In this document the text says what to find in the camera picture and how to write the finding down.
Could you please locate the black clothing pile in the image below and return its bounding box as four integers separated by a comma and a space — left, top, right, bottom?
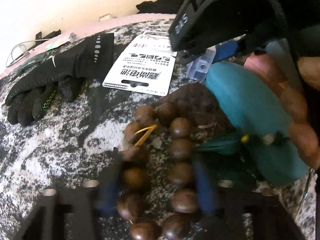
136, 0, 185, 14

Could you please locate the grey white patterned blanket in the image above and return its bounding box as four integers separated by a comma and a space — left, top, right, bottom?
1, 14, 316, 239

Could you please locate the dark green small packet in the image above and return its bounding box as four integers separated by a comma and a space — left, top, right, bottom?
18, 53, 45, 72

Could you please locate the brown wooden bead bracelet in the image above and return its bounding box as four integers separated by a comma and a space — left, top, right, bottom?
116, 82, 235, 240

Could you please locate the white cable loop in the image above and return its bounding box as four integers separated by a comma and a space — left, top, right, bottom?
5, 39, 47, 68

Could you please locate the white battery blister card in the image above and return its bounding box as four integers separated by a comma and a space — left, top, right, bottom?
102, 30, 177, 96

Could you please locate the black glove on blanket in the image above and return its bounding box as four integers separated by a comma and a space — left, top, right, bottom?
5, 33, 114, 127

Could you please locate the green pink packet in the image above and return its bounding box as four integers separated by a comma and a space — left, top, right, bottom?
46, 33, 76, 51

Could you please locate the clear plastic small box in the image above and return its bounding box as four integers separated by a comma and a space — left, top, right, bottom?
186, 46, 216, 82

